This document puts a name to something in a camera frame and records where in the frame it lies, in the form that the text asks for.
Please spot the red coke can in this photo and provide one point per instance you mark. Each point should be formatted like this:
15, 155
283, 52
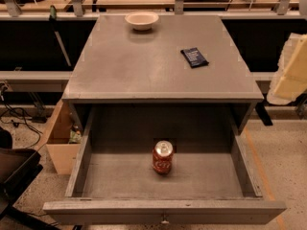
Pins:
163, 152

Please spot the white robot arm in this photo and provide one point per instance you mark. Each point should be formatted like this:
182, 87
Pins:
290, 80

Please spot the open grey top drawer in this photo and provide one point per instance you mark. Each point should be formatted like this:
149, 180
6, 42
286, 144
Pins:
211, 180

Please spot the metal drawer knob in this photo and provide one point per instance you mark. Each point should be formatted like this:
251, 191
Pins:
165, 221

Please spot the dark blue snack packet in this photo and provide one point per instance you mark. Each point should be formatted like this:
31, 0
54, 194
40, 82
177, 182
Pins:
194, 57

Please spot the white bowl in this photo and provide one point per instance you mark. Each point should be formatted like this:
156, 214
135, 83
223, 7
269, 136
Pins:
141, 20

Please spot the cardboard box on floor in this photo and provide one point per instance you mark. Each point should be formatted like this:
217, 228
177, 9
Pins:
57, 134

